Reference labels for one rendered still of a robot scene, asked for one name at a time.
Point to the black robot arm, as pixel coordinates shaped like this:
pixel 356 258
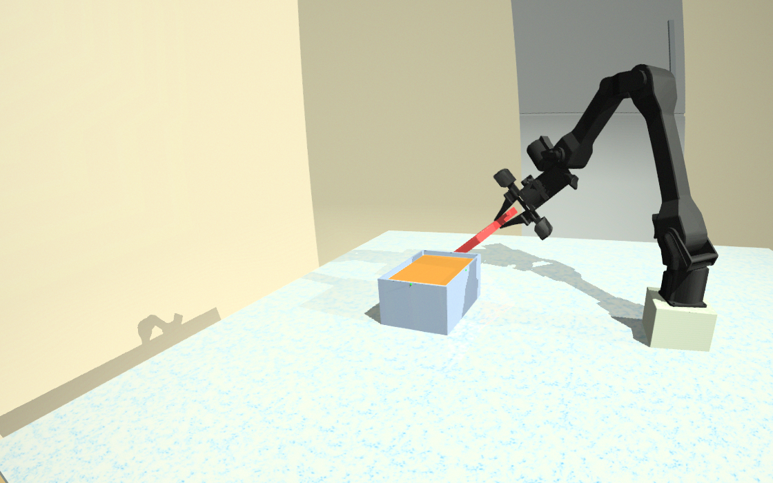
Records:
pixel 679 226

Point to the red slab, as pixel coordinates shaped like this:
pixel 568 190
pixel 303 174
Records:
pixel 483 234

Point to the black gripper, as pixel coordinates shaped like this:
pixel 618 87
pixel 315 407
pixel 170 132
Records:
pixel 533 195

